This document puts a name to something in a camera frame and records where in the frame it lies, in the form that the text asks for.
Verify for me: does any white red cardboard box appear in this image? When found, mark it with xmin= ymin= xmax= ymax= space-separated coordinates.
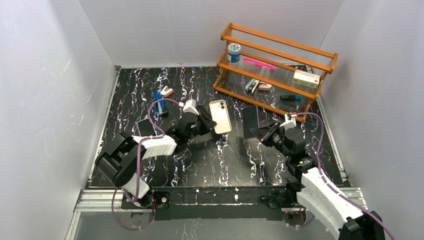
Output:
xmin=292 ymin=69 xmax=320 ymax=89

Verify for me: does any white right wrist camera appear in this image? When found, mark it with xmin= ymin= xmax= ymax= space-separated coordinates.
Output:
xmin=279 ymin=112 xmax=297 ymax=131

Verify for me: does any black blue marker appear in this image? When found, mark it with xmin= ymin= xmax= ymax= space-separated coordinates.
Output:
xmin=280 ymin=94 xmax=303 ymax=102

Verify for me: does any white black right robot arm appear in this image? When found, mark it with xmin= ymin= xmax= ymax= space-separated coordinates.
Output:
xmin=250 ymin=122 xmax=386 ymax=240

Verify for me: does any small pink white stapler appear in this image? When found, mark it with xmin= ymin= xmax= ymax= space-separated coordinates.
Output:
xmin=160 ymin=86 xmax=174 ymax=98

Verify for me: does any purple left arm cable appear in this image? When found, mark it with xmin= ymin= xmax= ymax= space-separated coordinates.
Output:
xmin=110 ymin=97 xmax=183 ymax=231

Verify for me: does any beige pink phone case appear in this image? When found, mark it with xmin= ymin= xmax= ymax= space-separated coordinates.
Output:
xmin=209 ymin=99 xmax=232 ymax=134

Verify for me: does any black arm mounting base bar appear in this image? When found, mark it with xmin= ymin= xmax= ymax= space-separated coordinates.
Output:
xmin=155 ymin=186 xmax=306 ymax=222

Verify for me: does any light blue small stapler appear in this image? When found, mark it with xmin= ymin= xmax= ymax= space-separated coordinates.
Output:
xmin=244 ymin=78 xmax=260 ymax=93

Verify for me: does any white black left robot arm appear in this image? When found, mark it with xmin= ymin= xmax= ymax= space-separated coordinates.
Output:
xmin=95 ymin=105 xmax=217 ymax=203

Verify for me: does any pink pen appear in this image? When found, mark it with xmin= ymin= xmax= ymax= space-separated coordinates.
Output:
xmin=243 ymin=57 xmax=275 ymax=70

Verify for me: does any white blue labelled jar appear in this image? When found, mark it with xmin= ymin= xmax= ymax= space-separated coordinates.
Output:
xmin=226 ymin=42 xmax=242 ymax=63

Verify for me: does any phone in light blue case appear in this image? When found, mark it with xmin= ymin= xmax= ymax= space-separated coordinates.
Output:
xmin=136 ymin=118 xmax=157 ymax=137

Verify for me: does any purple edged smartphone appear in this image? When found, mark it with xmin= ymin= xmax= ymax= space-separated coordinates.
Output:
xmin=241 ymin=105 xmax=259 ymax=139

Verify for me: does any orange wooden shelf rack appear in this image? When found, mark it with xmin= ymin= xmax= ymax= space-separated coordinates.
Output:
xmin=213 ymin=22 xmax=339 ymax=115

